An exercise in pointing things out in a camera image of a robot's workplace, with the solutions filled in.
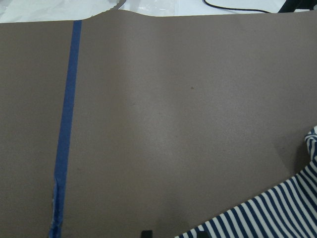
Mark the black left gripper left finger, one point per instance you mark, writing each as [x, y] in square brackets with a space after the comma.
[147, 234]

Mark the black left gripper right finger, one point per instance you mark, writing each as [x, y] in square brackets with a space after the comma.
[202, 234]

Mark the navy white striped polo shirt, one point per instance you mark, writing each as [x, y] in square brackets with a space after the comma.
[288, 210]

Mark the blue tape line lengthwise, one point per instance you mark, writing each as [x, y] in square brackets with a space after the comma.
[63, 145]

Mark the brown paper table cover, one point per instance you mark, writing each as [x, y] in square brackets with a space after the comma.
[176, 120]

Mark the clear plastic bag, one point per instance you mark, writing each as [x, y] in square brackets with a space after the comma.
[12, 11]

